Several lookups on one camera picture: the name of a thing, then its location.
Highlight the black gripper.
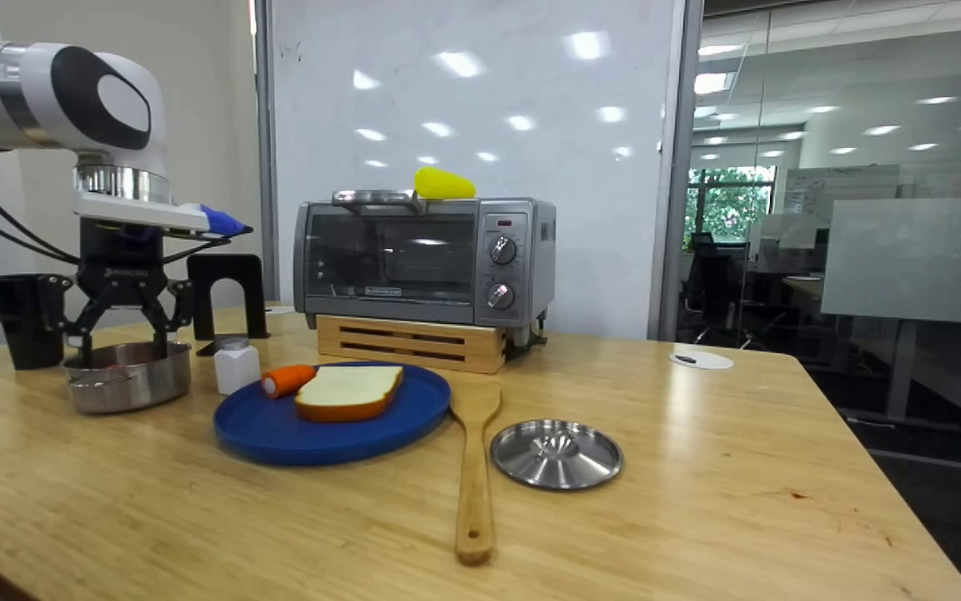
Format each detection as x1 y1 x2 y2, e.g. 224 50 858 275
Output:
68 222 194 365

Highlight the orange carrot piece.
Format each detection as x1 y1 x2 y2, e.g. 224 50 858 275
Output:
265 365 317 399

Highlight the steel pot lid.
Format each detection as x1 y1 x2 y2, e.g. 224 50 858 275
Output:
490 422 623 490

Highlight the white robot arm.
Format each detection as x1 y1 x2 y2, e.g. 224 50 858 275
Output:
0 45 207 356

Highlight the steel pot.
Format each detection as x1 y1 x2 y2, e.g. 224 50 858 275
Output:
62 341 189 413

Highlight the black cup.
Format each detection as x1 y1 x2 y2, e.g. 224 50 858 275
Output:
0 275 69 371

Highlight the black bookend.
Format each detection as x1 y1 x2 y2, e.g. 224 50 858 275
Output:
187 254 267 356

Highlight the white salt shaker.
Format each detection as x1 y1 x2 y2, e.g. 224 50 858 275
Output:
215 337 262 393

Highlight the blue round plate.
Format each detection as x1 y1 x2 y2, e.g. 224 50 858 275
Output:
215 366 451 466

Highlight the white bread slice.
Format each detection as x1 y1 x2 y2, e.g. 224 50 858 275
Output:
294 365 403 422

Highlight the silver toaster oven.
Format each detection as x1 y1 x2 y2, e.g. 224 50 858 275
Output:
294 189 556 347

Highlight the wooden slatted stand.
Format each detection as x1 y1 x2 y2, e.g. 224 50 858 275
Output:
317 315 508 374

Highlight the yellow plastic banana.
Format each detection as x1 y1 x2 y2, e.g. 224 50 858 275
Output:
414 167 477 200

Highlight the wooden spatula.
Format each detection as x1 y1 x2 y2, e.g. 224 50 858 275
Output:
451 379 502 565

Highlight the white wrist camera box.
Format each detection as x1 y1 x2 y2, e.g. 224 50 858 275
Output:
76 189 251 238

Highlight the white table cable grommet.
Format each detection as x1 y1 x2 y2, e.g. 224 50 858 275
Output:
671 347 734 371

